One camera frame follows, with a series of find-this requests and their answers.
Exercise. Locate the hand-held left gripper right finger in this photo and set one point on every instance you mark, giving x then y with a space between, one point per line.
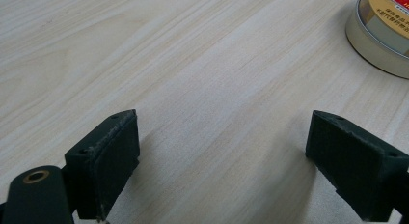
353 166

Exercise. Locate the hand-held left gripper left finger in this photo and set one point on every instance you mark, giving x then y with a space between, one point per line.
103 166

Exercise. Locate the round gold-lidded tin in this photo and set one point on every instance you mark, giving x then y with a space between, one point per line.
373 47

